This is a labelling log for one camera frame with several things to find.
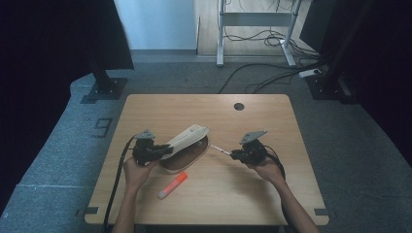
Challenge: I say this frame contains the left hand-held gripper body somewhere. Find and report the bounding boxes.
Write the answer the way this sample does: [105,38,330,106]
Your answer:
[131,129,163,167]

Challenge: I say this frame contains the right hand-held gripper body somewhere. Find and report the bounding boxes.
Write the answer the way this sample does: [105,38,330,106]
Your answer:
[237,129,270,166]

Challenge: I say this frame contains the silver pen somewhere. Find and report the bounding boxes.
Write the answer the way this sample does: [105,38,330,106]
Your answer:
[210,144,233,156]

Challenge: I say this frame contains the beige pencil case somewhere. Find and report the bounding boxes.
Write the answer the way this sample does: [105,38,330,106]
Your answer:
[158,123,211,175]

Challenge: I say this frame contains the person's right hand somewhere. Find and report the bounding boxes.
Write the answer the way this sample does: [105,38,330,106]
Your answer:
[247,155,287,186]

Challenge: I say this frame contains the person's left hand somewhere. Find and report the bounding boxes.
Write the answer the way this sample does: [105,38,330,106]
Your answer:
[122,156,160,192]

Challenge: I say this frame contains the orange highlighter marker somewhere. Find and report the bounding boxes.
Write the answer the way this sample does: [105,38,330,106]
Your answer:
[157,171,189,200]

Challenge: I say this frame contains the white power strip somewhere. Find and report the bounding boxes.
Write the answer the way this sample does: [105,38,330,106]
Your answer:
[297,68,323,79]

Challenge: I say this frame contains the black curtain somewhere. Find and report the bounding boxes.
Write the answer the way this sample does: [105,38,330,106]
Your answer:
[0,0,135,215]
[299,0,412,169]

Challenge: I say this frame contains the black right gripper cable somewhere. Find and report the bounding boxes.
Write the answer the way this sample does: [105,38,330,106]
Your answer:
[262,145,293,233]

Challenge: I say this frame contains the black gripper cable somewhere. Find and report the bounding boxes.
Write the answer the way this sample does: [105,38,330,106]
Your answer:
[102,134,138,233]
[262,145,293,233]

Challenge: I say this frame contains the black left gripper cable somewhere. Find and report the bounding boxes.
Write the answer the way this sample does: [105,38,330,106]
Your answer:
[102,134,138,233]

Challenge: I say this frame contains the black floor cables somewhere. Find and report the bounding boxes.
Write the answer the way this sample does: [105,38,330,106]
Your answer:
[217,27,328,95]

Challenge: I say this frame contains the black stand with base plate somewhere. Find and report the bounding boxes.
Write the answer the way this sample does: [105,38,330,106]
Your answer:
[80,59,129,105]
[305,0,373,105]

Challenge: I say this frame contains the grey metal desk frame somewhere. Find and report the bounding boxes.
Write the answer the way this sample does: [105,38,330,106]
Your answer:
[216,0,304,68]

